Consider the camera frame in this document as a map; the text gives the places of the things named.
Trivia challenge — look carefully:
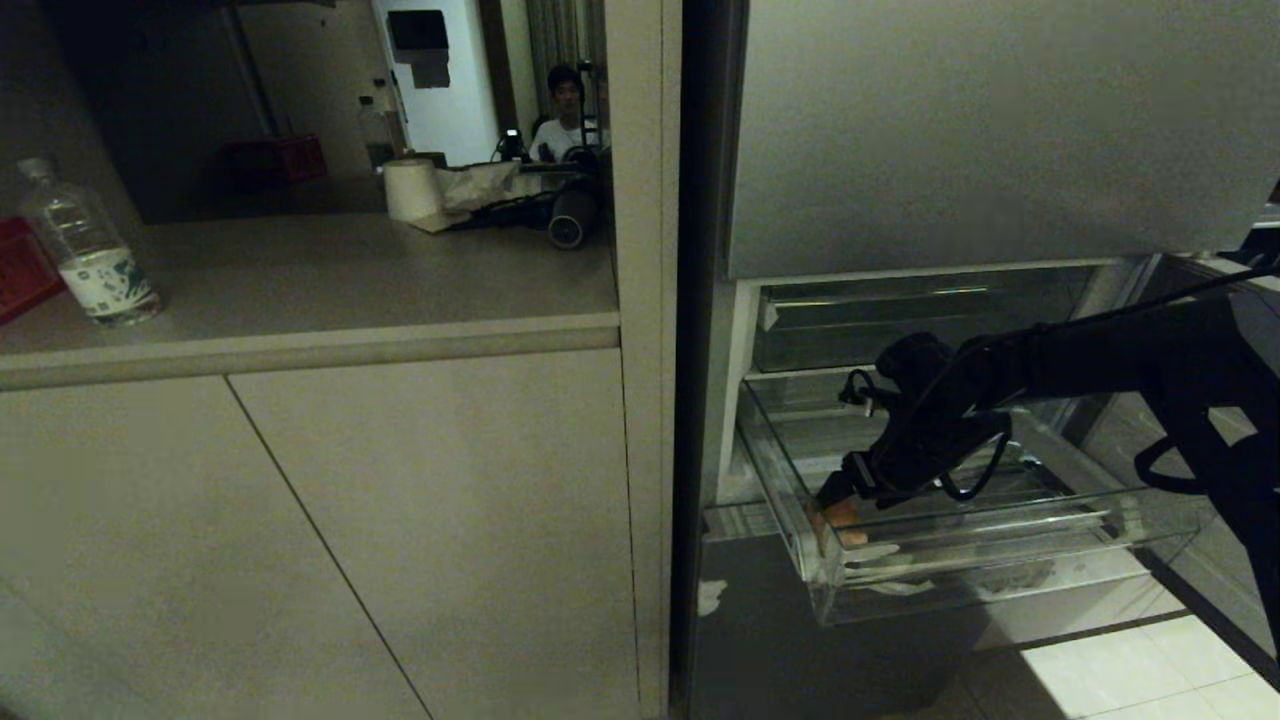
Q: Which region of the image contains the crumpled white plastic bag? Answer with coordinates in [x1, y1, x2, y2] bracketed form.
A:
[436, 160, 549, 234]

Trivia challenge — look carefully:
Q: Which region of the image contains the beige cabinet door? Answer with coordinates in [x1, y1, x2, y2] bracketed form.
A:
[0, 374, 434, 720]
[228, 346, 642, 720]

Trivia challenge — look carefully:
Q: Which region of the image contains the black cable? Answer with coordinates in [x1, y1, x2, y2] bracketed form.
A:
[938, 408, 1014, 502]

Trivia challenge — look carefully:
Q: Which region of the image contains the grey freezer door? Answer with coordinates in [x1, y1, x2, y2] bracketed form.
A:
[693, 530, 1006, 720]

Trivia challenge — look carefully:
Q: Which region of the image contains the orange food item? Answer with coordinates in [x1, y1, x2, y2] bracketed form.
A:
[805, 498, 871, 550]

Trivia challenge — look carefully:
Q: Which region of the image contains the clear plastic fridge drawer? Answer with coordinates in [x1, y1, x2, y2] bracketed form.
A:
[735, 368, 1203, 627]

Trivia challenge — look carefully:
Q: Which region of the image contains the white paper towel roll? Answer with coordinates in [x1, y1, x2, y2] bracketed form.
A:
[383, 157, 444, 225]

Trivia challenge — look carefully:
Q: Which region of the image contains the black cylindrical device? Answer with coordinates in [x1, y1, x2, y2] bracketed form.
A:
[545, 186, 604, 251]

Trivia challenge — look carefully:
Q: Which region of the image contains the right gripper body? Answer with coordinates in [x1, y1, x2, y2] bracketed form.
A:
[845, 385, 1011, 502]

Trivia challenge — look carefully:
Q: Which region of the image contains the clear plastic water bottle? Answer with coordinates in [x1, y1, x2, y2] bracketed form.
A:
[16, 156, 164, 329]

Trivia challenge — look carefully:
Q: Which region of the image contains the grey fridge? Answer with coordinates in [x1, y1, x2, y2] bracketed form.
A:
[672, 0, 1280, 720]

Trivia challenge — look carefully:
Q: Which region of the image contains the beige tall cabinet panel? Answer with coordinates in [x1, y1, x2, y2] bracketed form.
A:
[603, 0, 685, 720]

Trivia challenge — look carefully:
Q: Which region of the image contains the red plastic basket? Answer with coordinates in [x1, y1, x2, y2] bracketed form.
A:
[0, 216, 67, 327]

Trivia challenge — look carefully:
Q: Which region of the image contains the grey fridge door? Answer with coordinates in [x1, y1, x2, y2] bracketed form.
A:
[728, 0, 1280, 280]

